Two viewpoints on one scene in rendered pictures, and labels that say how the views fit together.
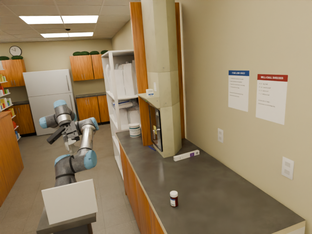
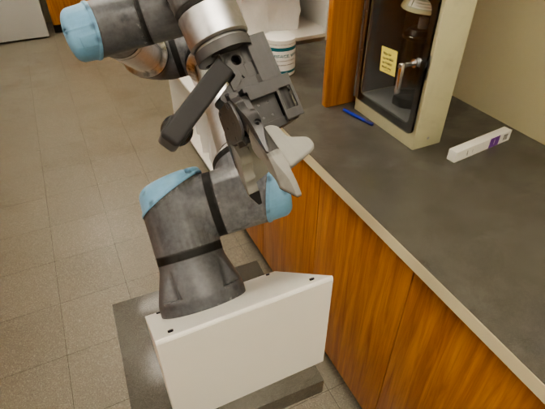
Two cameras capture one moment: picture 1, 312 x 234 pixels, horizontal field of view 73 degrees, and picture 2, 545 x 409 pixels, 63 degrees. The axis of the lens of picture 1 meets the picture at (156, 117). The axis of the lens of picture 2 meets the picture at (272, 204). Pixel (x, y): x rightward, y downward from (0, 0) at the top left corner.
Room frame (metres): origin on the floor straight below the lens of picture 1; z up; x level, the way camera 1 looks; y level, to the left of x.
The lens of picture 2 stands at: (0.67, 0.55, 1.67)
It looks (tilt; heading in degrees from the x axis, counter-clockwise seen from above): 38 degrees down; 352
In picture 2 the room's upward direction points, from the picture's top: straight up
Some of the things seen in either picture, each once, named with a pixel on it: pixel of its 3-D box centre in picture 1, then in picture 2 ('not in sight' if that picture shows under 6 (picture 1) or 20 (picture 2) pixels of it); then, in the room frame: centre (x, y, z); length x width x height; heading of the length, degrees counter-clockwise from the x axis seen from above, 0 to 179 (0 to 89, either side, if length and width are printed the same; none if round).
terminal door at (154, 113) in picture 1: (155, 127); (391, 54); (1.94, 0.01, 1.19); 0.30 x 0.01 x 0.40; 17
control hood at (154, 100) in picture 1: (147, 100); not in sight; (1.93, 0.06, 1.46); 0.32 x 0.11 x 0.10; 18
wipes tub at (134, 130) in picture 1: (134, 130); (279, 53); (2.48, 0.27, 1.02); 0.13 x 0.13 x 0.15
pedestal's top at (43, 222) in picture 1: (69, 209); (210, 345); (1.19, 0.60, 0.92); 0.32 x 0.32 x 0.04; 15
